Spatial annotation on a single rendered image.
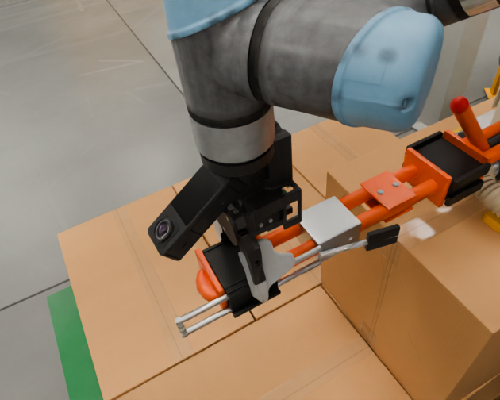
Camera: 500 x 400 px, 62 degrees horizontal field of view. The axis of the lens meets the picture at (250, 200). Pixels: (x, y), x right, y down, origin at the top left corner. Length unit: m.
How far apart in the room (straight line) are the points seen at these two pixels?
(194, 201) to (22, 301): 1.74
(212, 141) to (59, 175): 2.30
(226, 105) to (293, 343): 0.82
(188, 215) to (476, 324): 0.46
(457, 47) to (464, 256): 1.69
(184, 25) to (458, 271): 0.57
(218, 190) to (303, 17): 0.18
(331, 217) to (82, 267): 0.92
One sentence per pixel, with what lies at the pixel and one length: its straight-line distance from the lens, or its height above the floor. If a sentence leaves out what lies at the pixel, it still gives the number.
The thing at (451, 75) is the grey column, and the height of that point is 0.36.
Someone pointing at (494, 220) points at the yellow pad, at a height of 0.96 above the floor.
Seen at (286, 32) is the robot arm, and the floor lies 1.40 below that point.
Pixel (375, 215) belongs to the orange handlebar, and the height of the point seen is 1.08.
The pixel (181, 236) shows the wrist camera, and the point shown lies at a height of 1.21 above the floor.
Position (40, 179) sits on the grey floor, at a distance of 2.67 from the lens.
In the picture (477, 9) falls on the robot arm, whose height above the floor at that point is 1.38.
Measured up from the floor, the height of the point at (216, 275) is 1.09.
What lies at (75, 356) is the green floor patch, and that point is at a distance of 1.85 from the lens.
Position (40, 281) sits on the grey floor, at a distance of 2.14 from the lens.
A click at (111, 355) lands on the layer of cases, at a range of 1.15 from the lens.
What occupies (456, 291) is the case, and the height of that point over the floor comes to 0.94.
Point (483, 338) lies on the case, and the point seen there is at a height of 0.92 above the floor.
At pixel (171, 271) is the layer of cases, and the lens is 1.23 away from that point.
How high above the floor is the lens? 1.52
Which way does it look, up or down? 46 degrees down
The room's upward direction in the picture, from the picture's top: 7 degrees counter-clockwise
